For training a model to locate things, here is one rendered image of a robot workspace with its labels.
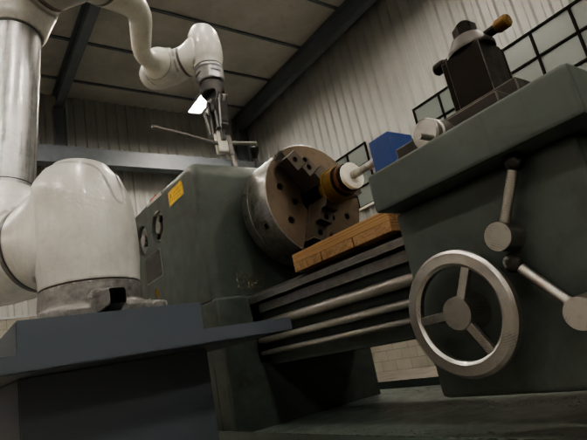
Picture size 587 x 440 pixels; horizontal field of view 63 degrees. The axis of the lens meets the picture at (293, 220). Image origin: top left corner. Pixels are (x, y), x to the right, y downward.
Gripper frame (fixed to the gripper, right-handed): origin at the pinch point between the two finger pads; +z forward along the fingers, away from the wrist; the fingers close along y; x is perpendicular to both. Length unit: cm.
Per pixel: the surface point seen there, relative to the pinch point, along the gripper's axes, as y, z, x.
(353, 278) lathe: 48, 53, -4
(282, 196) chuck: 23.6, 26.6, 1.2
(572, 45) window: -111, -275, 666
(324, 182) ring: 33.0, 26.4, 7.7
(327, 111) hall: -632, -460, 670
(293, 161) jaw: 27.5, 18.5, 3.7
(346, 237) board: 51, 46, -6
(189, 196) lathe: 2.0, 18.7, -14.0
